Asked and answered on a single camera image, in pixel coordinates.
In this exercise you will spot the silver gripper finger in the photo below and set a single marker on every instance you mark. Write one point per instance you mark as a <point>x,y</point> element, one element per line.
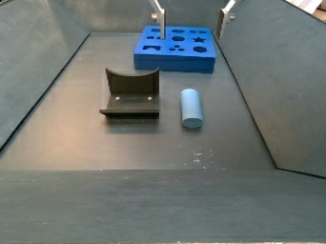
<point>157,16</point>
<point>224,16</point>

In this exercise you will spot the light blue oval cylinder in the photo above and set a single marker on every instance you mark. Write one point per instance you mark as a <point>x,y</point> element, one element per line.
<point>191,112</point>

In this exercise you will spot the blue foam shape board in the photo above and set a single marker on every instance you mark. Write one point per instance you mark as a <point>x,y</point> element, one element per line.
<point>185,50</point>

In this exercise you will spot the black curved fixture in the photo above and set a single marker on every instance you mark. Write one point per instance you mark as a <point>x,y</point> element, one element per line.
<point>133,93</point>

